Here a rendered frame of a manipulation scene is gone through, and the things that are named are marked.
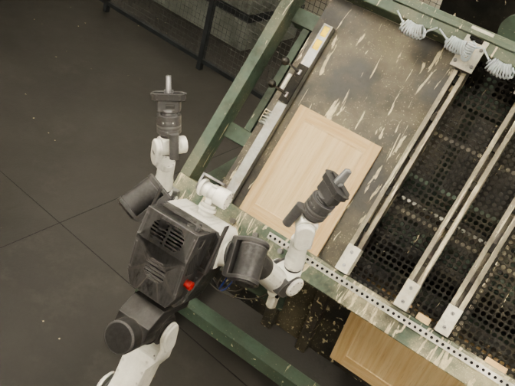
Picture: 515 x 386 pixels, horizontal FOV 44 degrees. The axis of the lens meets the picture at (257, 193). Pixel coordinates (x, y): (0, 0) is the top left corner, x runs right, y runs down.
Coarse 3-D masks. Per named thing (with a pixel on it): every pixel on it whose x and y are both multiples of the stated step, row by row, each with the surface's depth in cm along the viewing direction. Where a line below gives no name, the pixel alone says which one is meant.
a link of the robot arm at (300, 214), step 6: (300, 204) 208; (306, 204) 207; (294, 210) 208; (300, 210) 207; (306, 210) 206; (288, 216) 210; (294, 216) 209; (300, 216) 210; (306, 216) 207; (312, 216) 205; (288, 222) 210; (300, 222) 208; (306, 222) 208; (312, 222) 208; (318, 222) 207
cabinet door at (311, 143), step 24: (312, 120) 292; (288, 144) 293; (312, 144) 290; (336, 144) 287; (360, 144) 283; (264, 168) 295; (288, 168) 292; (312, 168) 288; (336, 168) 285; (360, 168) 281; (264, 192) 294; (288, 192) 290; (312, 192) 287; (264, 216) 291; (336, 216) 281
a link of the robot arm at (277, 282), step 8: (272, 272) 210; (280, 272) 217; (264, 280) 211; (272, 280) 214; (280, 280) 218; (296, 280) 222; (272, 288) 218; (280, 288) 219; (288, 288) 221; (296, 288) 224; (280, 296) 223
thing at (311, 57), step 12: (324, 24) 295; (312, 48) 295; (312, 60) 294; (300, 84) 296; (276, 108) 296; (288, 108) 298; (276, 120) 295; (264, 132) 296; (252, 144) 297; (264, 144) 296; (252, 156) 296; (240, 168) 297; (252, 168) 299; (240, 180) 296
